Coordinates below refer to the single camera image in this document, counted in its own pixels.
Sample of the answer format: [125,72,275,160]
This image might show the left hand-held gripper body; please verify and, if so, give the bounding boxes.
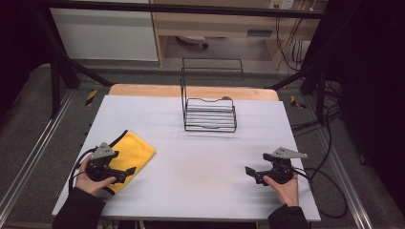
[85,142,128,183]

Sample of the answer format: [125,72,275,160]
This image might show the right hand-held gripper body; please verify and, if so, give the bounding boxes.
[259,146,309,185]

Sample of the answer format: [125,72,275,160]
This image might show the yellow cloth with black trim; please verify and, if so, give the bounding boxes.
[102,129,157,196]

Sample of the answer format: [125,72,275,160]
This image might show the black wire rack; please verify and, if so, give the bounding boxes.
[180,57,246,134]

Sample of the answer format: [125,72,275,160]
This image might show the person's right hand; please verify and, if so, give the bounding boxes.
[262,176,301,208]

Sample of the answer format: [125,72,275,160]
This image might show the person's left hand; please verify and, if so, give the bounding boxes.
[75,156,117,197]

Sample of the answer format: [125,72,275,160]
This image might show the yellow black tape marker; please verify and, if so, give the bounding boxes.
[289,94,308,110]
[84,89,98,107]

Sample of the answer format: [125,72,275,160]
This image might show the black curtain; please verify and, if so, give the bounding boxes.
[304,0,405,209]

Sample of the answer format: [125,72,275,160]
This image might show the white cabinet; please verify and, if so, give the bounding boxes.
[50,7,160,62]

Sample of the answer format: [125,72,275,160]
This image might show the white chair base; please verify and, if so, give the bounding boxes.
[175,34,210,50]

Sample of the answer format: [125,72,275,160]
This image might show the wooden desk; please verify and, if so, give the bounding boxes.
[149,0,330,70]

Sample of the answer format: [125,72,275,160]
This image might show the white power socket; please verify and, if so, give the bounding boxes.
[268,0,296,10]

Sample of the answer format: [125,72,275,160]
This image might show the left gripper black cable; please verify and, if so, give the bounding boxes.
[68,147,97,196]

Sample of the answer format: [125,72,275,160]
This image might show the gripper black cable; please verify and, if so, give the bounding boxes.
[68,147,97,196]
[291,166,349,220]

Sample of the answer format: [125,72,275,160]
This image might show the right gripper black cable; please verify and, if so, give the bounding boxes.
[291,166,349,220]

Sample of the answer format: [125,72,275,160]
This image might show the black floor cables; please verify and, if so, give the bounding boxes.
[289,80,343,138]

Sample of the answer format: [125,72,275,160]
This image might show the aluminium rail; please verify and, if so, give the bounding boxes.
[0,90,76,218]
[317,126,374,229]

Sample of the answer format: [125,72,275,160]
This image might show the hanging black cables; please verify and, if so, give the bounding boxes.
[274,14,308,73]

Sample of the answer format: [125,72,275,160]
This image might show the black metal frame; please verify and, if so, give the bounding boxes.
[32,0,333,126]

